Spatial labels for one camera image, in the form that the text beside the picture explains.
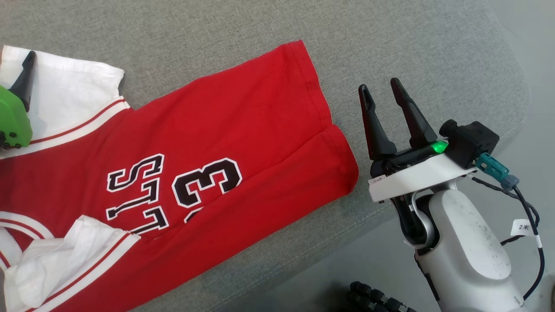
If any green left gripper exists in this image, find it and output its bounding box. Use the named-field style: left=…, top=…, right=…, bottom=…
left=0, top=51, right=36, bottom=150

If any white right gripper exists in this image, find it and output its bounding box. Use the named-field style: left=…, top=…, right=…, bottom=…
left=358, top=78, right=477, bottom=203

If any red white basketball jersey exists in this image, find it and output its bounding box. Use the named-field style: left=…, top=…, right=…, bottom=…
left=0, top=40, right=359, bottom=312

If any teal right cable connector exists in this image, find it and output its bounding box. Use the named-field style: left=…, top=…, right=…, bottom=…
left=475, top=153, right=519, bottom=190

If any white cable label tag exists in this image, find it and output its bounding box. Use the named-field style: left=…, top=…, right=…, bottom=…
left=511, top=219, right=539, bottom=237

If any black corrugated cable conduit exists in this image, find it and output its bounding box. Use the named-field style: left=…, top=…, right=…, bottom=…
left=347, top=281, right=417, bottom=312

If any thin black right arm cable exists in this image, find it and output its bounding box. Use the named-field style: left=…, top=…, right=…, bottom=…
left=470, top=173, right=545, bottom=302

